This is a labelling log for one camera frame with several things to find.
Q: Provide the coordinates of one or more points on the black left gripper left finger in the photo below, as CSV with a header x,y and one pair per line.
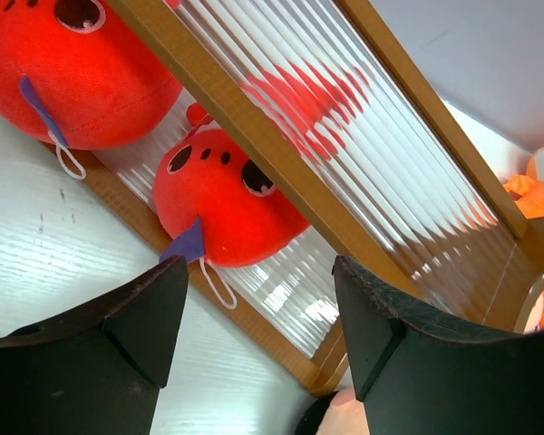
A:
x,y
97,368

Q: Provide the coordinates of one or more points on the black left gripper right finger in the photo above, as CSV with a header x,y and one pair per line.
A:
x,y
419,370

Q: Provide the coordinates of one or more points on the red shark plush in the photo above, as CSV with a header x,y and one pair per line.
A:
x,y
74,75
216,204

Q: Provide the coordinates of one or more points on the boy doll near shelf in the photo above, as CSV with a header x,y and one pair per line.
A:
x,y
337,413

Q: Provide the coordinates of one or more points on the brown wooden toy shelf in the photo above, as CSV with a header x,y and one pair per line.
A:
x,y
408,195

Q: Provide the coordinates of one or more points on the far orange shark plush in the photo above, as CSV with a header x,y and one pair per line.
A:
x,y
527,189

